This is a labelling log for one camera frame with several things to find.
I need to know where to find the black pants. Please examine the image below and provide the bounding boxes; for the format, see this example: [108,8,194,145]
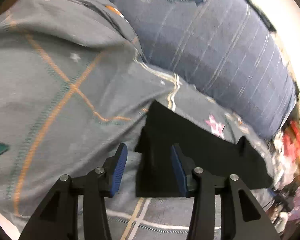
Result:
[135,101,273,197]

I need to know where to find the cluttered items beside bed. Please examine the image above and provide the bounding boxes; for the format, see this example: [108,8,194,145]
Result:
[269,120,300,239]

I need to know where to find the grey patterned bed sheet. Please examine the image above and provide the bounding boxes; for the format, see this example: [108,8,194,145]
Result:
[0,0,273,239]

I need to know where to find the blue plaid pillow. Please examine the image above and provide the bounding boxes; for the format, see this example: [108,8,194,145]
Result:
[111,0,296,139]

